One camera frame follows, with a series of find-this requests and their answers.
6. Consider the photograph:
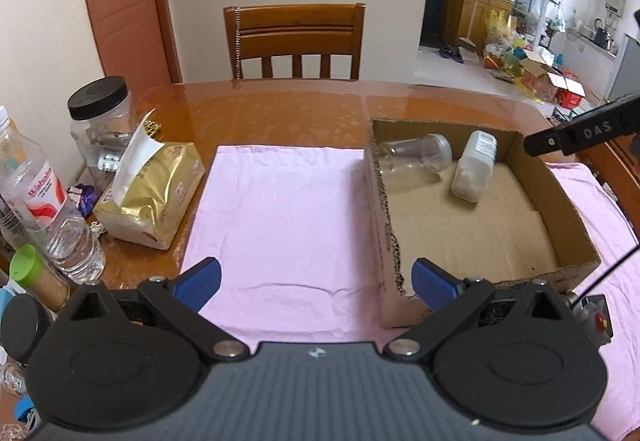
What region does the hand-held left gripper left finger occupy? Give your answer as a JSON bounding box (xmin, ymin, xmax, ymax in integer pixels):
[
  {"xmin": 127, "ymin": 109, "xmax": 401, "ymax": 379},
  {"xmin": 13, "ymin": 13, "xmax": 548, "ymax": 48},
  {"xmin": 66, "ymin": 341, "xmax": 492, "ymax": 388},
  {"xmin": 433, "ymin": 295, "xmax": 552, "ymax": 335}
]
[{"xmin": 67, "ymin": 257, "xmax": 251, "ymax": 365}]

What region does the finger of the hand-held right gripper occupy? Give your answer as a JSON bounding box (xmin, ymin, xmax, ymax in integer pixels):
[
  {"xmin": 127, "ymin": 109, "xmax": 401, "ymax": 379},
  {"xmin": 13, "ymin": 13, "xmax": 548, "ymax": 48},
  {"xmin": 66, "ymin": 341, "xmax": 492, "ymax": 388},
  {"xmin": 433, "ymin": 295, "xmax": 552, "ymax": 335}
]
[{"xmin": 523, "ymin": 92, "xmax": 640, "ymax": 157}]

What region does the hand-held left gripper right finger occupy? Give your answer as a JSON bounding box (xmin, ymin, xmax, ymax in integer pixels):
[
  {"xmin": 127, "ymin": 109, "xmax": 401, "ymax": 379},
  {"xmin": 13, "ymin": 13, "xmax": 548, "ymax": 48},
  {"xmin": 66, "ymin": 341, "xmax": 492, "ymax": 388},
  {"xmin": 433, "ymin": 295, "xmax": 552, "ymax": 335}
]
[{"xmin": 382, "ymin": 257, "xmax": 576, "ymax": 365}]

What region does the cardboard box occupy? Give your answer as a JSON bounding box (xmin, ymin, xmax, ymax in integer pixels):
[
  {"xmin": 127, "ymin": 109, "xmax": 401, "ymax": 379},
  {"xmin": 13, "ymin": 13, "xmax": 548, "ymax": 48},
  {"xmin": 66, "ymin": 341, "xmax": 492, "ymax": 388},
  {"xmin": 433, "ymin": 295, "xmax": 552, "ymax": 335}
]
[{"xmin": 365, "ymin": 118, "xmax": 601, "ymax": 330}]

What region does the red box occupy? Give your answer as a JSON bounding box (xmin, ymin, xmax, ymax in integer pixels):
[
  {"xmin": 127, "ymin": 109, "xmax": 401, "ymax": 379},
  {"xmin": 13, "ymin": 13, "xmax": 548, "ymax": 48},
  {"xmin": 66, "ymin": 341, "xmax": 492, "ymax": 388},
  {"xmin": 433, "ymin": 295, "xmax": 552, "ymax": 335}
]
[{"xmin": 555, "ymin": 88, "xmax": 586, "ymax": 110}]

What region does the wooden chair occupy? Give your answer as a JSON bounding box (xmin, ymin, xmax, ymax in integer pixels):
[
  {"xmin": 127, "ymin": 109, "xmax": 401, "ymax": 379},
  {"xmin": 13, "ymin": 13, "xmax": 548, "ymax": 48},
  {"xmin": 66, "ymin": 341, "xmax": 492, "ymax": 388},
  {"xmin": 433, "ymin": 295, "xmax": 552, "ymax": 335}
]
[
  {"xmin": 577, "ymin": 141, "xmax": 640, "ymax": 234},
  {"xmin": 223, "ymin": 2, "xmax": 366, "ymax": 81}
]

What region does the open cardboard carton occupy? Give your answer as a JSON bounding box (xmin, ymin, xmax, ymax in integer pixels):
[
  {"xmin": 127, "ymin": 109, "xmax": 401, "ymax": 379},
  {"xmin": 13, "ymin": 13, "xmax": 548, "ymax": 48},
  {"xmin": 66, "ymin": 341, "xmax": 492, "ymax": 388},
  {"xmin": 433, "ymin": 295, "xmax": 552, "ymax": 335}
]
[{"xmin": 520, "ymin": 51, "xmax": 586, "ymax": 103}]

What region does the grey refrigerator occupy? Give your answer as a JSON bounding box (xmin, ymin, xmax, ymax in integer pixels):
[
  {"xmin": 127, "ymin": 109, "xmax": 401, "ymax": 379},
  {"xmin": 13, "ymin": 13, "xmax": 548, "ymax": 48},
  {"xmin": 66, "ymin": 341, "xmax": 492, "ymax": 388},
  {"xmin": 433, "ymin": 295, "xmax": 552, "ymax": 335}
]
[{"xmin": 607, "ymin": 34, "xmax": 640, "ymax": 100}]

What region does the gold tissue pack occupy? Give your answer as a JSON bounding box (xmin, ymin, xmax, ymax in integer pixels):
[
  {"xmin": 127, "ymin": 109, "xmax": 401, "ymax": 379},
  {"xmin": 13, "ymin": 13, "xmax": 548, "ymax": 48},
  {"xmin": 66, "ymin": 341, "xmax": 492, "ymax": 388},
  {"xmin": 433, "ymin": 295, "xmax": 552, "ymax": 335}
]
[{"xmin": 93, "ymin": 108, "xmax": 206, "ymax": 251}]

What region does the pink towel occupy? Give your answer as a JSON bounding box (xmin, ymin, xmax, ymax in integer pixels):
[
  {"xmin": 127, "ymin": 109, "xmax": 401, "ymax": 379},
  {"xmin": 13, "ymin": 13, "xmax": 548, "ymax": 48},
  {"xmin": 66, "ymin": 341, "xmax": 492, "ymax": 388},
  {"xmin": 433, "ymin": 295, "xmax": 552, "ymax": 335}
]
[{"xmin": 180, "ymin": 145, "xmax": 640, "ymax": 440}]

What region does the white plastic bottle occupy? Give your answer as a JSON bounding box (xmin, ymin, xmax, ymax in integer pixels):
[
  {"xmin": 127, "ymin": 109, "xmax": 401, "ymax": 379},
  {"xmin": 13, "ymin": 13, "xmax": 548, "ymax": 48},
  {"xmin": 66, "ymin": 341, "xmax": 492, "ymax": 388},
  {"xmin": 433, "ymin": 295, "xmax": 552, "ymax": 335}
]
[{"xmin": 451, "ymin": 130, "xmax": 499, "ymax": 203}]

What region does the clear plastic cup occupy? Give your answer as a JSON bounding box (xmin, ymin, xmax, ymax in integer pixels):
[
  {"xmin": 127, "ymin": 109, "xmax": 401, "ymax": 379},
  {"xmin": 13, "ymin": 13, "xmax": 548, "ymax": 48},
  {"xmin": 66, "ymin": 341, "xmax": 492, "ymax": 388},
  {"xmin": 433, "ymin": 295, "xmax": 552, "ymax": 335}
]
[{"xmin": 377, "ymin": 134, "xmax": 453, "ymax": 175}]

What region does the yellow plastic bag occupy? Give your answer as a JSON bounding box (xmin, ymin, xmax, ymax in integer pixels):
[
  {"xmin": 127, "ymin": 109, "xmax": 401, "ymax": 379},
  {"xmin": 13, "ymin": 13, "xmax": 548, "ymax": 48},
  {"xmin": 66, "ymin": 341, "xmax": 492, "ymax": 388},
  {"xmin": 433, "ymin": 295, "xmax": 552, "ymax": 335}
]
[{"xmin": 485, "ymin": 10, "xmax": 511, "ymax": 42}]

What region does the metal shelf rack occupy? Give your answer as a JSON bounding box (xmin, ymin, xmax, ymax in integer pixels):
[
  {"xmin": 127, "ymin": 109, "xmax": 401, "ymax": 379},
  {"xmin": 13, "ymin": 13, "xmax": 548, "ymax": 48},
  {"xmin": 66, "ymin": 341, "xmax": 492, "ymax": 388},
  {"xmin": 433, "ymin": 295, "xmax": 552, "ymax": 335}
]
[{"xmin": 512, "ymin": 0, "xmax": 561, "ymax": 47}]

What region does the purple candy wrapper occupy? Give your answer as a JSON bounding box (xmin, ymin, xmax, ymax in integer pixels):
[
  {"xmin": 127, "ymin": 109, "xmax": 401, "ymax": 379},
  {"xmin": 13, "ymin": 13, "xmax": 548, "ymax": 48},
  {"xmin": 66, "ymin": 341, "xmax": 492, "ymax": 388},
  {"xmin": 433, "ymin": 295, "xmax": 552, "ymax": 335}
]
[{"xmin": 67, "ymin": 184, "xmax": 101, "ymax": 217}]

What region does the broom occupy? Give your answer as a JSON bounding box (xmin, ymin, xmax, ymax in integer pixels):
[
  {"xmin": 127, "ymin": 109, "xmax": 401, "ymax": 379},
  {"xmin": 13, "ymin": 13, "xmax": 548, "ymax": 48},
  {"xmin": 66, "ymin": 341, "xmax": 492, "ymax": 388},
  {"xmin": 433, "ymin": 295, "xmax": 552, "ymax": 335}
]
[{"xmin": 459, "ymin": 0, "xmax": 484, "ymax": 53}]

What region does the wooden cabinet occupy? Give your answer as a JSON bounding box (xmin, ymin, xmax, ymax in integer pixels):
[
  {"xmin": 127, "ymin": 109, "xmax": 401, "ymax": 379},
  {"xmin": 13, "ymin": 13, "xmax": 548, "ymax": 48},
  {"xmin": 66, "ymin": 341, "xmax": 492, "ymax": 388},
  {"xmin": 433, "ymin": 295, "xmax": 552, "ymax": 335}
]
[{"xmin": 457, "ymin": 0, "xmax": 516, "ymax": 50}]

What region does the small grey device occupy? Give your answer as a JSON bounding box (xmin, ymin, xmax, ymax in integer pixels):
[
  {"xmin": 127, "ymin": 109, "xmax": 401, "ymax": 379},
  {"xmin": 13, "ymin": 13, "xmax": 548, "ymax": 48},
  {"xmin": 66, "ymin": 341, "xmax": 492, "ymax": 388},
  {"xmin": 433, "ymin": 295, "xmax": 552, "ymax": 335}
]
[{"xmin": 567, "ymin": 293, "xmax": 615, "ymax": 347}]

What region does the green lid jar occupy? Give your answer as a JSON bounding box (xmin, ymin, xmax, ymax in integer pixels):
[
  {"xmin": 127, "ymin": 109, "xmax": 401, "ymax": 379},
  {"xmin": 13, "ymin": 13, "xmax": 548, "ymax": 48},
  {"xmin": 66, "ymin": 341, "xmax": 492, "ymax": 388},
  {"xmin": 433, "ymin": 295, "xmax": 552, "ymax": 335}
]
[{"xmin": 9, "ymin": 244, "xmax": 71, "ymax": 312}]

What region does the water bottle red label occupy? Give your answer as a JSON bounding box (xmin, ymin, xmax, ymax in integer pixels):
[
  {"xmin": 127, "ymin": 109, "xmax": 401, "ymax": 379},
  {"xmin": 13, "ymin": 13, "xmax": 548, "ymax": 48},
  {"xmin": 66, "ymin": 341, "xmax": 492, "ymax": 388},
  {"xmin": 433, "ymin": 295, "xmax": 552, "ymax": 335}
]
[{"xmin": 0, "ymin": 105, "xmax": 107, "ymax": 285}]

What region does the small black lid jar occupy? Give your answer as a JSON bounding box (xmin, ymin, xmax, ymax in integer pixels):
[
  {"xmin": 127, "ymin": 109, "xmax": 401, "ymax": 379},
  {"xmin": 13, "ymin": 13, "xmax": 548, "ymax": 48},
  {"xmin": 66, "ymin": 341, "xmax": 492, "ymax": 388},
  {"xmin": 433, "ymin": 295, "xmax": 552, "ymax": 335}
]
[{"xmin": 0, "ymin": 293, "xmax": 54, "ymax": 365}]

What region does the clear jar black lid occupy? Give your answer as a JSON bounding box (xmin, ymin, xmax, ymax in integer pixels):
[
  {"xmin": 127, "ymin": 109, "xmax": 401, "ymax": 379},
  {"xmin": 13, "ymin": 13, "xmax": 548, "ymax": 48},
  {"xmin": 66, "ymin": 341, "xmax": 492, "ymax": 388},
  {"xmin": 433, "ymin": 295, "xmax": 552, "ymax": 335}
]
[{"xmin": 68, "ymin": 76, "xmax": 139, "ymax": 183}]

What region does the brown wooden door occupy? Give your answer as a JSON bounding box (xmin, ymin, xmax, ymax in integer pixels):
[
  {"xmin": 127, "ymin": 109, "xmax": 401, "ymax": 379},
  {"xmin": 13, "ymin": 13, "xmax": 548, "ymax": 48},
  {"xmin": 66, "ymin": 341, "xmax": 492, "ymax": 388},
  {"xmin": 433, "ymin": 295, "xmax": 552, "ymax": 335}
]
[{"xmin": 77, "ymin": 0, "xmax": 184, "ymax": 85}]

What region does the black cable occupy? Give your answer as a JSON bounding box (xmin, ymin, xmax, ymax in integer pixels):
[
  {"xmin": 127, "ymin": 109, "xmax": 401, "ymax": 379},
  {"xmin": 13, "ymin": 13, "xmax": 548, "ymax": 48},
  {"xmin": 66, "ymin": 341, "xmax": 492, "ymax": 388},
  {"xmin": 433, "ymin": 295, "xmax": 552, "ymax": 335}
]
[{"xmin": 575, "ymin": 241, "xmax": 640, "ymax": 303}]

